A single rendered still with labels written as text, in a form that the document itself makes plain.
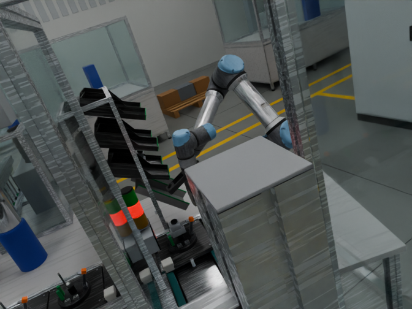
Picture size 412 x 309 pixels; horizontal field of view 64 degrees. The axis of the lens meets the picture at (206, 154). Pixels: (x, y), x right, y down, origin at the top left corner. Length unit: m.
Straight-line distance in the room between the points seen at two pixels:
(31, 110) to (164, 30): 9.95
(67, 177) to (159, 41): 9.86
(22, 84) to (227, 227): 0.36
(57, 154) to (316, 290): 0.37
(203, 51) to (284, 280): 10.73
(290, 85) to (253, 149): 0.28
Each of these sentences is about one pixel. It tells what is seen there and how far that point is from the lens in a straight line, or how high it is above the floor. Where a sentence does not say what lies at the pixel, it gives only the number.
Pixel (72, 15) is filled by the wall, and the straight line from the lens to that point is 9.79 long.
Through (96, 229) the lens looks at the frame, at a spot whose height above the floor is 1.65.
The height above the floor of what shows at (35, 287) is 0.86.
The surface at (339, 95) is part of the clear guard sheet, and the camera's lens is 0.44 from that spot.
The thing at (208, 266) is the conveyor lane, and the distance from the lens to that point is 1.48.
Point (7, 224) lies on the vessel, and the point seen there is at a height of 1.17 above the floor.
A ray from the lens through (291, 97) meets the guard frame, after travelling 0.50.
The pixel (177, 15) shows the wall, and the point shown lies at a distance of 10.59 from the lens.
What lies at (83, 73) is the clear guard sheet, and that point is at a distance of 5.16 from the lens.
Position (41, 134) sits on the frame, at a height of 1.81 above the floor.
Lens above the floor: 1.91
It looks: 24 degrees down
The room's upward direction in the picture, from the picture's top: 18 degrees counter-clockwise
